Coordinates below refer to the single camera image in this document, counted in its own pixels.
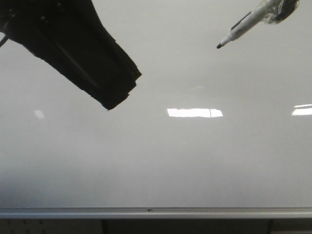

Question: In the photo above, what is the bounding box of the white black-tipped whiteboard marker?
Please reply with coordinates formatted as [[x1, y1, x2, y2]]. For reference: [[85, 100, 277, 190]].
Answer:
[[216, 0, 301, 50]]

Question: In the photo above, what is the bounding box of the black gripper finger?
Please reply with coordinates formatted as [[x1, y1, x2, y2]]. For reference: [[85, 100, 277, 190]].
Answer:
[[0, 0, 141, 110]]

